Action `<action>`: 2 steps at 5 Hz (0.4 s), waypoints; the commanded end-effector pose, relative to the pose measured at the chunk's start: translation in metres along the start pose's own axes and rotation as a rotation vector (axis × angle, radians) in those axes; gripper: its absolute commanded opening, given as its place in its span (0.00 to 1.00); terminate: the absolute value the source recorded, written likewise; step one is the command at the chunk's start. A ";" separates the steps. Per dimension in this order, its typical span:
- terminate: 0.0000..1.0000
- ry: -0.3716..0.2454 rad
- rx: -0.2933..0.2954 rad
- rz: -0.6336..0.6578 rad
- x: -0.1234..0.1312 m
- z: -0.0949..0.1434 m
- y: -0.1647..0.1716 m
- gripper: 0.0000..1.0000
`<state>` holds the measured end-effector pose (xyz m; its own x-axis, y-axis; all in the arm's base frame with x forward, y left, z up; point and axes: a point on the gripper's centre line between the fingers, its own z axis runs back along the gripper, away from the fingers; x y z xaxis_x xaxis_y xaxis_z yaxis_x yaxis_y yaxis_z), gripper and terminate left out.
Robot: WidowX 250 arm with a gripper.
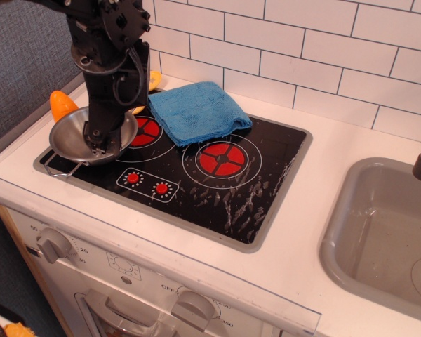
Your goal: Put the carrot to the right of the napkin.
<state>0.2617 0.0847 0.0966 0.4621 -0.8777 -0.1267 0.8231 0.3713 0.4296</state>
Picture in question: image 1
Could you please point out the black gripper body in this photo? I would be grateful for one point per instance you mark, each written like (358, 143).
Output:
(111, 95)

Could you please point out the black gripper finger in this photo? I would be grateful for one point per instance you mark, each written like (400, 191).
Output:
(96, 150)

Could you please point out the orange toy carrot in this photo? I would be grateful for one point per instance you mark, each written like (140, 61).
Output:
(61, 105)

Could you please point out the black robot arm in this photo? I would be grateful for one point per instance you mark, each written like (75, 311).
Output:
(107, 47)

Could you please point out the blue folded cloth napkin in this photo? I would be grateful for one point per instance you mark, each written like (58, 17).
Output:
(197, 112)

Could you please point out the steel wok pan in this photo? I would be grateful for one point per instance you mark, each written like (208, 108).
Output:
(68, 140)

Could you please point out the yellow dish brush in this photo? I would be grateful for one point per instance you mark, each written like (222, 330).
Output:
(155, 80)

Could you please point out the left red stove knob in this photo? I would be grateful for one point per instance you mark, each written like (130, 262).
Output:
(133, 178)

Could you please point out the red stove knob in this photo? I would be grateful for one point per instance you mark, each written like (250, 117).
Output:
(133, 178)
(162, 189)

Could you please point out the right red stove knob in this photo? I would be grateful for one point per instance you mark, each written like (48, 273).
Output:
(162, 189)

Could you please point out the left grey oven knob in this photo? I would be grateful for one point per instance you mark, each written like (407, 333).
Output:
(53, 245)

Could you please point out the grey oven knob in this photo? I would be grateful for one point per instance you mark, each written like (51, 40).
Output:
(194, 310)
(53, 245)

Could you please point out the black toy stove top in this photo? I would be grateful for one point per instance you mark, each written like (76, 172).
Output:
(226, 189)

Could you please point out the right grey oven knob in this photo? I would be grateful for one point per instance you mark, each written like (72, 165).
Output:
(194, 310)

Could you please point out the orange object at bottom left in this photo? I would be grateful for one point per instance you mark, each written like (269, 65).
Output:
(16, 330)

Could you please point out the grey plastic sink basin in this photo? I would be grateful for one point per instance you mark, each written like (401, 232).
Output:
(372, 245)

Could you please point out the grey oven door handle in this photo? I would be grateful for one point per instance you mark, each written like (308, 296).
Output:
(129, 317)

